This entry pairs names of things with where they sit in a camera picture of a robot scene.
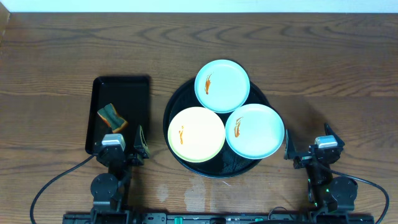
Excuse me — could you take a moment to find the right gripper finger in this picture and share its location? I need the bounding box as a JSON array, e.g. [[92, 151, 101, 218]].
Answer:
[[284, 129, 297, 160], [324, 123, 345, 147]]

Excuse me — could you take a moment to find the orange green sponge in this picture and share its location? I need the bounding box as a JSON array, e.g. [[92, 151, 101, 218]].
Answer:
[[97, 103, 128, 134]]

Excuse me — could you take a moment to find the yellow plate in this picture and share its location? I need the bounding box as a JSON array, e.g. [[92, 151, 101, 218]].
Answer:
[[167, 106, 225, 163]]

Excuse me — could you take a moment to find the light blue plate top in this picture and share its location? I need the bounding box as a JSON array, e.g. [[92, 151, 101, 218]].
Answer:
[[194, 59, 250, 113]]

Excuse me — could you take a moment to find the light blue plate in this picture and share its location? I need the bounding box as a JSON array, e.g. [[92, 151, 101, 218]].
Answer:
[[194, 59, 250, 113], [225, 103, 285, 159]]

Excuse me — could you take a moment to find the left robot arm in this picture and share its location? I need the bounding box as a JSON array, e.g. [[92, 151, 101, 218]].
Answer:
[[90, 126, 150, 213]]

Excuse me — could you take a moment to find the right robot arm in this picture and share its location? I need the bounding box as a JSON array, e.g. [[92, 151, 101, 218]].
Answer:
[[284, 123, 358, 213]]

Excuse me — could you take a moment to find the black rectangular tray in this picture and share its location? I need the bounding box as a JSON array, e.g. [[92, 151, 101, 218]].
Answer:
[[85, 76, 150, 154]]

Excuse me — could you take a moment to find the round black tray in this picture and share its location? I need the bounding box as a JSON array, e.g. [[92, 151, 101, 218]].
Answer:
[[163, 78, 260, 179]]

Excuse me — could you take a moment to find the light blue plate right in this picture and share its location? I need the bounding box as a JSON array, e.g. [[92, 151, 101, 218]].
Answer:
[[225, 103, 285, 159]]

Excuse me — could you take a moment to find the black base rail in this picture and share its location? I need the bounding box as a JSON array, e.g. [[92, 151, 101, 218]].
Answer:
[[62, 213, 374, 224]]

